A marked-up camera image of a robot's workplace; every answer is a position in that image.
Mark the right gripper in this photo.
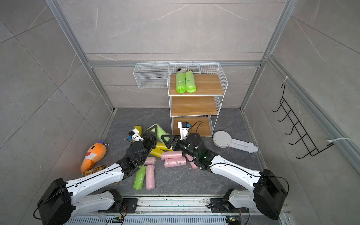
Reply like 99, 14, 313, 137
162, 134, 199, 160

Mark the green roll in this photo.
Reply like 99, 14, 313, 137
176, 72, 187, 94
151, 124, 170, 143
185, 70, 197, 93
133, 166, 146, 190

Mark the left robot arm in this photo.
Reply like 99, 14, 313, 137
33, 125, 158, 225

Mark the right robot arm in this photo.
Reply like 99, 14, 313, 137
161, 134, 288, 220

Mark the yellow roll middle horizontal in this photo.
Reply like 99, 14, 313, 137
156, 142, 172, 151

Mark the pink roll upper centre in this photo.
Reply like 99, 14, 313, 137
160, 151, 183, 160

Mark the yellow roll far left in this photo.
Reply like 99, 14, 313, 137
134, 126, 143, 136

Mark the yellow roll diagonal centre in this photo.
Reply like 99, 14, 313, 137
150, 148, 164, 158

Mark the pink roll lower centre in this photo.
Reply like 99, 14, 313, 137
164, 157, 187, 168

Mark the pink roll left horizontal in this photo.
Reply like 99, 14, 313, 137
143, 157, 156, 166

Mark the pink roll bottom upright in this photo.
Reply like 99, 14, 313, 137
145, 165, 155, 190

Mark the pink roll right diagonal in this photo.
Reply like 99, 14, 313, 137
185, 154, 198, 170

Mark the white round paddle object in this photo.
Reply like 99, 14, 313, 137
212, 131, 258, 153

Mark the orange carrot plush toy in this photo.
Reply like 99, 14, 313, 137
80, 140, 107, 174

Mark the brown patterned flat item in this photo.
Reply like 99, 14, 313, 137
84, 166, 106, 176

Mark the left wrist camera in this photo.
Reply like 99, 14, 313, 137
127, 129, 143, 142

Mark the white wire three-tier shelf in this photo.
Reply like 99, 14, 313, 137
167, 63, 228, 137

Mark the white wire wall basket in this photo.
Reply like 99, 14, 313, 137
133, 62, 169, 89

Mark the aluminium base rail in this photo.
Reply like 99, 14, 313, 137
78, 196, 290, 217

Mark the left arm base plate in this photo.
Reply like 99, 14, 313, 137
109, 198, 138, 214

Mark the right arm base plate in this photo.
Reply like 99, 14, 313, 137
207, 198, 249, 213

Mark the black wire wall hook rack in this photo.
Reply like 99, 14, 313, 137
272, 83, 335, 159

